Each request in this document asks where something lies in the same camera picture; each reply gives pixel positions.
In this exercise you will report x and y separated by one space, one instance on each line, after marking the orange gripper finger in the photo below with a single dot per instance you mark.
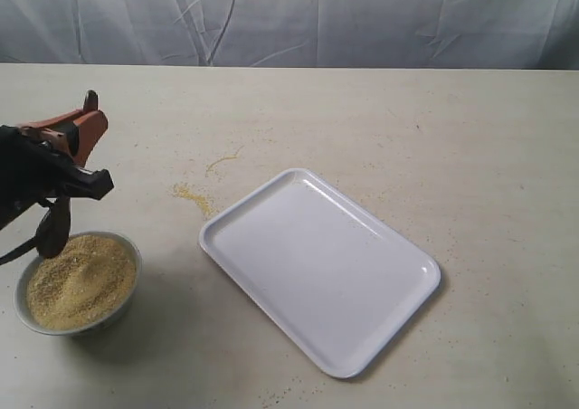
88 130

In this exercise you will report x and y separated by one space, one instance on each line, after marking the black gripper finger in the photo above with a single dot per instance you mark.
78 182

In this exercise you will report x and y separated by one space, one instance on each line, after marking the brown wooden spoon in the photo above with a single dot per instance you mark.
53 231

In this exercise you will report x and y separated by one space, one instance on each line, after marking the spilled yellow grain pile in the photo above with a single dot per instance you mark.
204 203

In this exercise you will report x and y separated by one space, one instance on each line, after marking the white bowl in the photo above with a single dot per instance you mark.
25 315

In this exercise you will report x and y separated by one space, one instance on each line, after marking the white rectangular plastic tray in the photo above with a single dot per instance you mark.
339 282

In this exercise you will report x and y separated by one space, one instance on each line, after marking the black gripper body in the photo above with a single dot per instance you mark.
37 164

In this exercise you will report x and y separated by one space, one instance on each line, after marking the tan granular powder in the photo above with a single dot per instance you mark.
92 276

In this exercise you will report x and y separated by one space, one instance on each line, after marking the white wrinkled backdrop curtain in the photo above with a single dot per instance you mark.
510 34

